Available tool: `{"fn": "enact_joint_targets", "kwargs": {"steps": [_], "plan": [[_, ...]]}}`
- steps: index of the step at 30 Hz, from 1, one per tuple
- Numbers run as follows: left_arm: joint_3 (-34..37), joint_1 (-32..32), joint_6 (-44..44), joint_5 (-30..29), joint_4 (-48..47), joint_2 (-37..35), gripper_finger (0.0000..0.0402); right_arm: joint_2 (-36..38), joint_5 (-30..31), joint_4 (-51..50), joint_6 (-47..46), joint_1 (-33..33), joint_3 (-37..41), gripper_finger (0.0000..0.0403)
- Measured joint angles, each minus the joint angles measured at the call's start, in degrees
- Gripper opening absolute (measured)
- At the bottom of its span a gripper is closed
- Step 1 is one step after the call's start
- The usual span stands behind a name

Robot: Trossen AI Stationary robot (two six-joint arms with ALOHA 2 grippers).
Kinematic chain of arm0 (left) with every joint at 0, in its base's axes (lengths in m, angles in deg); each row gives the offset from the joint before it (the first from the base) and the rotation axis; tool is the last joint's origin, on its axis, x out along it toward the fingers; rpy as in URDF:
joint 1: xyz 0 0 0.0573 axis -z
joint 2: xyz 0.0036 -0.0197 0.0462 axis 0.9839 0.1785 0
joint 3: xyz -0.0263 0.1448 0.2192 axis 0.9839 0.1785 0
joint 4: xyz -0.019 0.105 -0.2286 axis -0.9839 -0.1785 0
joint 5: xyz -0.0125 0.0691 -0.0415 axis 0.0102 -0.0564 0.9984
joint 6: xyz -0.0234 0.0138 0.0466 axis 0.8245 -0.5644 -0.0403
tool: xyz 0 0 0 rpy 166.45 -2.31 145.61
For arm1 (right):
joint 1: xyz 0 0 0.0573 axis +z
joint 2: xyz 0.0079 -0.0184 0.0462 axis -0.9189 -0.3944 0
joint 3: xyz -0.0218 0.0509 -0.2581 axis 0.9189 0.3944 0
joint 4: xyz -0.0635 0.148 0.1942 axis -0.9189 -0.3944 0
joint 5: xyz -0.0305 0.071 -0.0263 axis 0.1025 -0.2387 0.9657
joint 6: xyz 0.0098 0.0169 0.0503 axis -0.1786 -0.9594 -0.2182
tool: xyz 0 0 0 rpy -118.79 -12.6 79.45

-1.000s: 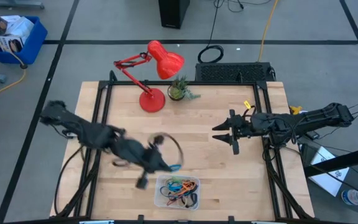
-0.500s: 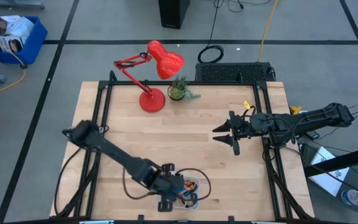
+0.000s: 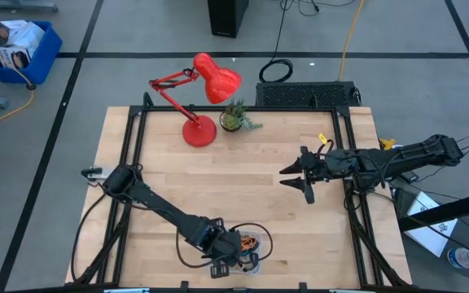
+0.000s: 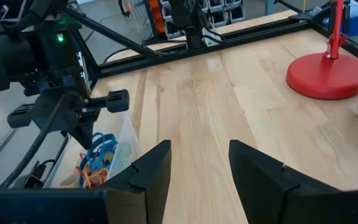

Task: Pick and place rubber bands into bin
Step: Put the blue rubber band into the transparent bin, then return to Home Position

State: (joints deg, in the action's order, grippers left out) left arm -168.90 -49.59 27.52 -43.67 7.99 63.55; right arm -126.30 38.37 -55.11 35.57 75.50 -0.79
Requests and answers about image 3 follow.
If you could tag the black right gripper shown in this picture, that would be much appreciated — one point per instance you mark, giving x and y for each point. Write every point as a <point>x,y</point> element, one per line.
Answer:
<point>309,175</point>

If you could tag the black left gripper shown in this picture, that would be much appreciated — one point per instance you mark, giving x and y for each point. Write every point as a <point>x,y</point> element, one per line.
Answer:
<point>228,248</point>

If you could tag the orange rubber band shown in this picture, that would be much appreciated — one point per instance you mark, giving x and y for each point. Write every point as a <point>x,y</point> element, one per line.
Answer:
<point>248,243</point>

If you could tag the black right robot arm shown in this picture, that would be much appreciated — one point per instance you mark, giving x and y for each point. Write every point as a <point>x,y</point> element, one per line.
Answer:
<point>422,152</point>

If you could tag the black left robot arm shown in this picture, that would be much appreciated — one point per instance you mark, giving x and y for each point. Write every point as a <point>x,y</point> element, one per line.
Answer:
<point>157,203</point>

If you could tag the clear plastic bin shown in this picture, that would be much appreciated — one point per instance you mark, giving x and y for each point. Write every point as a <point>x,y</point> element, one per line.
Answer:
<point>238,272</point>

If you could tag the blue plastic floor bin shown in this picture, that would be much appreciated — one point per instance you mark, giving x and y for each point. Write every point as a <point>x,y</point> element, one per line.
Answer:
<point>43,61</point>

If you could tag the black perforated equipment case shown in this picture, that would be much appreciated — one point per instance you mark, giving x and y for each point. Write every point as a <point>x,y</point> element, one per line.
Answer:
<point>303,94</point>

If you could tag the small potted succulent plant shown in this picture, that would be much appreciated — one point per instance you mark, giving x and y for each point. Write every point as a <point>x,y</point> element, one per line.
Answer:
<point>231,121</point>

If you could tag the yellow plastic piece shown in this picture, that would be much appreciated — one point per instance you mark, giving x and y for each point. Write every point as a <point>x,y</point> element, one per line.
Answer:
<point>387,143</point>

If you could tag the red desk lamp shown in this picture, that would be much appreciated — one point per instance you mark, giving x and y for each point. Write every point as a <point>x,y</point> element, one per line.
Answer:
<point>200,132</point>

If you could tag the white flat logo box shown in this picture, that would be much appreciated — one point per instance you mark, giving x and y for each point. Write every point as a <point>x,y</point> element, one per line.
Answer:
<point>430,228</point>

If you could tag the black metal beam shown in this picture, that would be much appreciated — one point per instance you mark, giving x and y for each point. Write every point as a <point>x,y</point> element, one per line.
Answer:
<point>442,211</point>

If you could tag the black computer tower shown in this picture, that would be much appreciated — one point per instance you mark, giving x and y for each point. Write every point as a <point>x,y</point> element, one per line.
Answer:
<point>226,16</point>

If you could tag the white cylindrical can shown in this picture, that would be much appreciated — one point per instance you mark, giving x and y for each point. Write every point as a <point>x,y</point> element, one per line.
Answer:
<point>466,257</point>

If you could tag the white printed cardboard box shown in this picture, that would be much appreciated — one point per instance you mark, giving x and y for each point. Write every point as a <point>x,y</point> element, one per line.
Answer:
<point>31,36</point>
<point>12,57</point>
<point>6,32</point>

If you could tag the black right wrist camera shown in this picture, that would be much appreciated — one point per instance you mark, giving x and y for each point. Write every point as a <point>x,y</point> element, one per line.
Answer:
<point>342,160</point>

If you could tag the black aluminium table frame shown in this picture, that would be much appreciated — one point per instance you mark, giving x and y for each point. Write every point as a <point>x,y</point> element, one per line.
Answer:
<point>299,109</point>

